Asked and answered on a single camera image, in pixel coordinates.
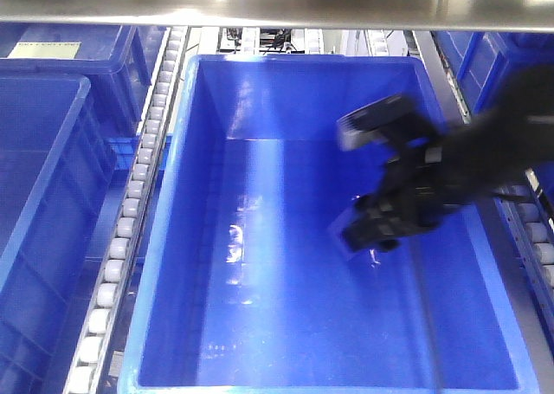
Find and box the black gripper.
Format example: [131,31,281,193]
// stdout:
[352,149,459,252]

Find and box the blue plastic bottle part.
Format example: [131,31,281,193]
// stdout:
[328,206,376,262]

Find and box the blue bin right shelf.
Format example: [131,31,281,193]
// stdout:
[118,55,540,393]
[1,74,115,393]

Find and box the steel shelf beam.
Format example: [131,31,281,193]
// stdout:
[1,0,553,33]

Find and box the blue bin with label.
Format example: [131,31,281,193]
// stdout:
[1,23,151,137]

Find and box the white roller track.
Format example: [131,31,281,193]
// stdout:
[62,26,190,393]

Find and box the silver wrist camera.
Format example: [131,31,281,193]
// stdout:
[335,93,434,152]

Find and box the steel right shelf rail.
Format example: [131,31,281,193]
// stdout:
[403,30,553,393]

